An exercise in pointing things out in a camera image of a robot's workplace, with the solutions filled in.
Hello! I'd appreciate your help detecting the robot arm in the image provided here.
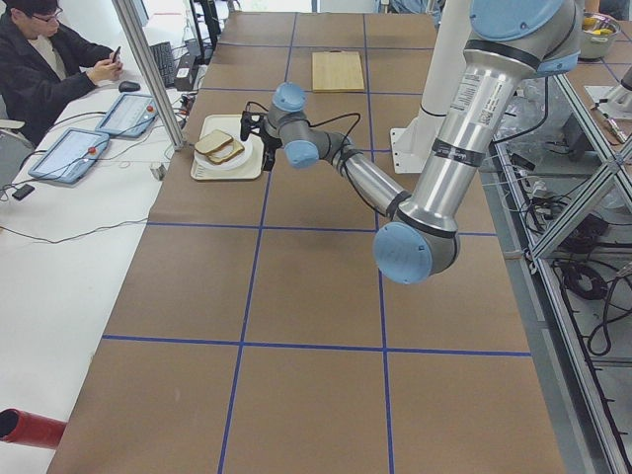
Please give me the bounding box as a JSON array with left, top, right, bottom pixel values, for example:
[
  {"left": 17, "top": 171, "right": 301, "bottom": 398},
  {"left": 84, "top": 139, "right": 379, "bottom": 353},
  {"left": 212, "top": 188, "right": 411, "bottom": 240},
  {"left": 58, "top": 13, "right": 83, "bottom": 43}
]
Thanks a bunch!
[{"left": 241, "top": 1, "right": 584, "bottom": 284}]

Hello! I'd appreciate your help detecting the white camera stand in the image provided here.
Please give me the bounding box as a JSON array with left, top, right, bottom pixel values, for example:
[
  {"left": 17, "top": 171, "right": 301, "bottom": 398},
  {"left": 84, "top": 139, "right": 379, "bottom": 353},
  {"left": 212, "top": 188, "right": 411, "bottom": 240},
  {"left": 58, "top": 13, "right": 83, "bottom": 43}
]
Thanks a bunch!
[{"left": 390, "top": 0, "right": 471, "bottom": 174}]

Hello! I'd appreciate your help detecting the steel pot with lemons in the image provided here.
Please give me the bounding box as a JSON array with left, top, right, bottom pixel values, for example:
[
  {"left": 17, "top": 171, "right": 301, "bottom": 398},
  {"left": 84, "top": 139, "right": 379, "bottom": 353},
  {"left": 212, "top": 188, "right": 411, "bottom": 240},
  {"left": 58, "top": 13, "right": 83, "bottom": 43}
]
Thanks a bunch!
[{"left": 580, "top": 12, "right": 621, "bottom": 60}]

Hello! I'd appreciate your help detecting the wooden cutting board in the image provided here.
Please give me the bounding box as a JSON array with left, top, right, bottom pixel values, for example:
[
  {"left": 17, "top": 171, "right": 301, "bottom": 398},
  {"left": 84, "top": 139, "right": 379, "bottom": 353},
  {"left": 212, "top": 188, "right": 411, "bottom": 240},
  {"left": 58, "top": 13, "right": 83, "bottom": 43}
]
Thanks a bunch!
[{"left": 312, "top": 50, "right": 365, "bottom": 93}]

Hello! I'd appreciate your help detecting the white round plate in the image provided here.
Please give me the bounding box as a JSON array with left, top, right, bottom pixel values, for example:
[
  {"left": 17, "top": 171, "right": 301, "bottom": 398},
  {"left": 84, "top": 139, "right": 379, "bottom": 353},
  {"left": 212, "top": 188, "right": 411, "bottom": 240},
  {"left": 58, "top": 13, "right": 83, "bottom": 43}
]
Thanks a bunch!
[{"left": 195, "top": 145, "right": 252, "bottom": 171}]

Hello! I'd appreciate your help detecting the blue teach pendant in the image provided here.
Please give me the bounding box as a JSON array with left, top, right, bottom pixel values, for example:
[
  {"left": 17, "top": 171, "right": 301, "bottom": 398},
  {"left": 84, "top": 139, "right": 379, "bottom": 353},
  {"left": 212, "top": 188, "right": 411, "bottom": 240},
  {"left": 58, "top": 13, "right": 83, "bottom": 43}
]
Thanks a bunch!
[
  {"left": 28, "top": 127, "right": 110, "bottom": 185},
  {"left": 95, "top": 93, "right": 158, "bottom": 138}
]

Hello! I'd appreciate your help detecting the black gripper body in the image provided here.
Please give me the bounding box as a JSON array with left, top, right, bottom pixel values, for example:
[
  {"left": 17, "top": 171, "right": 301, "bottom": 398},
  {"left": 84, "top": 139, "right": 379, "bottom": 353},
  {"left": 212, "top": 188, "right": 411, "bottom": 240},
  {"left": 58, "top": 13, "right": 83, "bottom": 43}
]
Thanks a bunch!
[{"left": 258, "top": 118, "right": 282, "bottom": 156}]

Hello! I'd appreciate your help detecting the far blue teach pendant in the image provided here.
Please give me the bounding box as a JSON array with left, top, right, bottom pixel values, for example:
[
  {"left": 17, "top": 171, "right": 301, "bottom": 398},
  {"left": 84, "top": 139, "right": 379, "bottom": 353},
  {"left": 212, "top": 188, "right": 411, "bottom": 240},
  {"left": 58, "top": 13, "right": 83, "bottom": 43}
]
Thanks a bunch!
[{"left": 95, "top": 93, "right": 158, "bottom": 138}]

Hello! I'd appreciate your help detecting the cream bear tray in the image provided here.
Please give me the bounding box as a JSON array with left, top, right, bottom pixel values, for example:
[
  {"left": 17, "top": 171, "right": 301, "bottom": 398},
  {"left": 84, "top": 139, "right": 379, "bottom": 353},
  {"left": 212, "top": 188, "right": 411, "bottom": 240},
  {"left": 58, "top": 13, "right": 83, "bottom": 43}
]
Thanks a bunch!
[{"left": 191, "top": 115, "right": 263, "bottom": 181}]

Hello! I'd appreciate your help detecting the near blue teach pendant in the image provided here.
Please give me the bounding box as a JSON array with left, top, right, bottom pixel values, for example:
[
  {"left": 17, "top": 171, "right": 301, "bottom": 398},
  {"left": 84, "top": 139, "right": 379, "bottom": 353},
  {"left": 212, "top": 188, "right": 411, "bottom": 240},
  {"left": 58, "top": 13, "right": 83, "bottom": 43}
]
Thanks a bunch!
[{"left": 28, "top": 127, "right": 110, "bottom": 185}]

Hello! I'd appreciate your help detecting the red cylinder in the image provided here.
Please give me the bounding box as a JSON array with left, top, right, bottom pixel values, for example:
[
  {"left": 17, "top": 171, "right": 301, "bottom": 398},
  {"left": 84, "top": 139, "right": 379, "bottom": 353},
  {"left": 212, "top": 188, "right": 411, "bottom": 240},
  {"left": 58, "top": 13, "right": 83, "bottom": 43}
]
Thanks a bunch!
[{"left": 1, "top": 408, "right": 66, "bottom": 449}]

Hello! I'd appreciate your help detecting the aluminium frame post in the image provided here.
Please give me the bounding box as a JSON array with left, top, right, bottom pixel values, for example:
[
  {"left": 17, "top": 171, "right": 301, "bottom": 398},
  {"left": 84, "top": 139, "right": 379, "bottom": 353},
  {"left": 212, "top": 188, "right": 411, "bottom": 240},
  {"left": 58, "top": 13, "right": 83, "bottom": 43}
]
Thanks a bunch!
[{"left": 112, "top": 0, "right": 185, "bottom": 151}]

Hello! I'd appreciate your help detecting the seated person black jacket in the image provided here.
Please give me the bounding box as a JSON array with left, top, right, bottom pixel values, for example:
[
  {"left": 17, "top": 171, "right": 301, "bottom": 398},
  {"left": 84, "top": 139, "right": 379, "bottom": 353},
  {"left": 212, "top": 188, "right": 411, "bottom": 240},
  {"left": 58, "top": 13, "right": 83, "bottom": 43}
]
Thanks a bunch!
[{"left": 1, "top": 1, "right": 123, "bottom": 145}]

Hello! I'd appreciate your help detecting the bread slice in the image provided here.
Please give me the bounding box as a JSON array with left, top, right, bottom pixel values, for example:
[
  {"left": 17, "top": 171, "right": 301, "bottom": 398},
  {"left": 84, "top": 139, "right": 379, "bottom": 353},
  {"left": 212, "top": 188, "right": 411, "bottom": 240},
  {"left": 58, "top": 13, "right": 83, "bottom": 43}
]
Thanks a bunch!
[
  {"left": 195, "top": 129, "right": 233, "bottom": 155},
  {"left": 206, "top": 140, "right": 244, "bottom": 165}
]

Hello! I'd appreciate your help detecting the black keyboard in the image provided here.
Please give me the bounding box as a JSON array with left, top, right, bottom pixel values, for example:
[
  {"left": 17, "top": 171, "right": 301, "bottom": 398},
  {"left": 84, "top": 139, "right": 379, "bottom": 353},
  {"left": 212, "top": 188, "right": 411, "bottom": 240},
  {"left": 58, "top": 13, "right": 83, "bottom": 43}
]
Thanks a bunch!
[{"left": 149, "top": 41, "right": 176, "bottom": 88}]

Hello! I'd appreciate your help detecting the black computer mouse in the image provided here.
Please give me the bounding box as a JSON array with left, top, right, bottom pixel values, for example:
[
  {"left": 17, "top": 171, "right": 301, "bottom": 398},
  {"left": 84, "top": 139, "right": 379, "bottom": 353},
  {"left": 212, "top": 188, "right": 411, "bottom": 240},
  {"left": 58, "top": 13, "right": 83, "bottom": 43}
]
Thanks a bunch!
[{"left": 118, "top": 80, "right": 141, "bottom": 93}]

